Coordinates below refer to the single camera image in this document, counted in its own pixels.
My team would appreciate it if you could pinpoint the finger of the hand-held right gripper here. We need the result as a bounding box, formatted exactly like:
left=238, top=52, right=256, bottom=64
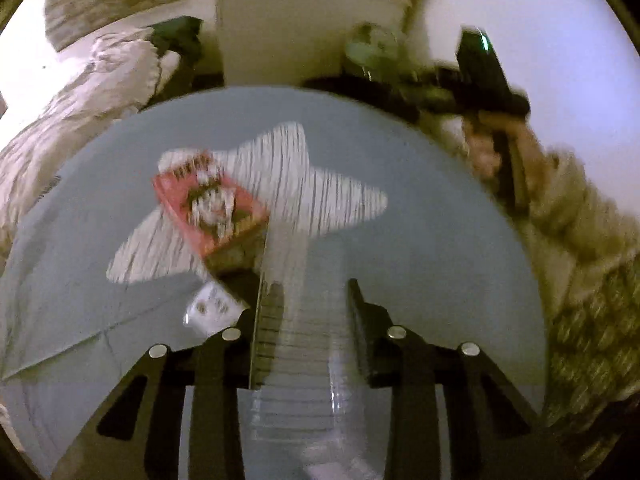
left=367, top=67, right=426, bottom=98

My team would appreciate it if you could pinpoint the person's right forearm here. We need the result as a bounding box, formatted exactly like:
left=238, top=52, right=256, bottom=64
left=517, top=150, right=640, bottom=293

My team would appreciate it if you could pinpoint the patterned knit clothing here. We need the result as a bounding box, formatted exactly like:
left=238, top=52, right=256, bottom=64
left=541, top=262, right=640, bottom=478

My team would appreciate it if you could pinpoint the bed with white duvet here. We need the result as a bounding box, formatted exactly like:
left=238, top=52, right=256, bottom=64
left=0, top=27, right=182, bottom=261

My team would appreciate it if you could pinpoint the white nightstand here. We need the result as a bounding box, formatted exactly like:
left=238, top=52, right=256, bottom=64
left=209, top=0, right=417, bottom=88

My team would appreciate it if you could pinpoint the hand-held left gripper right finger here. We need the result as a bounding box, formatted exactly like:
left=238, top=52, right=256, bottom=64
left=347, top=279, right=576, bottom=480

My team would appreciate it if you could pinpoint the person's right hand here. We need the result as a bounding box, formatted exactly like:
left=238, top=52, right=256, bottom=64
left=459, top=109, right=548, bottom=181

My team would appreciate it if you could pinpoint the red snack packet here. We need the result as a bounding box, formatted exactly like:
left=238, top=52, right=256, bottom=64
left=152, top=151, right=271, bottom=282

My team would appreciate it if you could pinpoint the clear plastic cup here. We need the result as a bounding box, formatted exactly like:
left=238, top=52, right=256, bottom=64
left=247, top=239, right=397, bottom=480

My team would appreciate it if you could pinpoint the dark cloth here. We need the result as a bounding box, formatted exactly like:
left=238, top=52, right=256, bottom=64
left=149, top=16, right=204, bottom=59

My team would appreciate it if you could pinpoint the green trash bin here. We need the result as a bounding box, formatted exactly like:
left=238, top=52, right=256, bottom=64
left=302, top=24, right=433, bottom=122

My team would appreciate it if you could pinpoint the round glass table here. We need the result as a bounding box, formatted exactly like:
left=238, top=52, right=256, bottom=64
left=0, top=85, right=549, bottom=480

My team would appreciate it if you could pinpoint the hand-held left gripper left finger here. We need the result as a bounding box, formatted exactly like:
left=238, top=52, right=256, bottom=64
left=50, top=307, right=261, bottom=480

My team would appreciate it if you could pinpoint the small white packet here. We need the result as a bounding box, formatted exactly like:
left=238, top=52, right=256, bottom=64
left=182, top=280, right=249, bottom=337

